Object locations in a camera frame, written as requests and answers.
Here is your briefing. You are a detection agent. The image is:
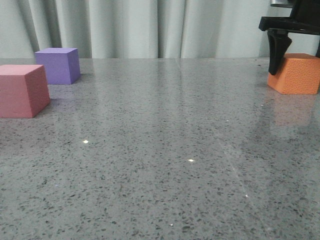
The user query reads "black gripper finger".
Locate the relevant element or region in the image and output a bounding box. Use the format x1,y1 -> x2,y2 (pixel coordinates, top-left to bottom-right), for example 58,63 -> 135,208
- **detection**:
267,29 -> 292,76

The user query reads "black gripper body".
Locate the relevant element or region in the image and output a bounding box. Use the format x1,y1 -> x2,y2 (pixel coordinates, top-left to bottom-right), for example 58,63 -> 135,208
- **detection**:
258,0 -> 320,35

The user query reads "orange foam cube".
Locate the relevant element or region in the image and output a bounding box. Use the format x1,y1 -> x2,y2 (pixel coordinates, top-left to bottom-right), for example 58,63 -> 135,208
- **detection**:
267,53 -> 320,95

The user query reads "pale green curtain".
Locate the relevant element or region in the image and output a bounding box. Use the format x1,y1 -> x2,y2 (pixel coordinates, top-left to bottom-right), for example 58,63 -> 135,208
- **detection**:
0,0 -> 320,60

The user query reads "purple foam cube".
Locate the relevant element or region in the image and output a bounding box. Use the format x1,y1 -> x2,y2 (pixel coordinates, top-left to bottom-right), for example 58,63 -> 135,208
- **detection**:
34,48 -> 81,85

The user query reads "pink foam cube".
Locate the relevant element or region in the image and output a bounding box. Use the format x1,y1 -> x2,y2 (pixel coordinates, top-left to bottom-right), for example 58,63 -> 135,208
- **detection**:
0,64 -> 51,118

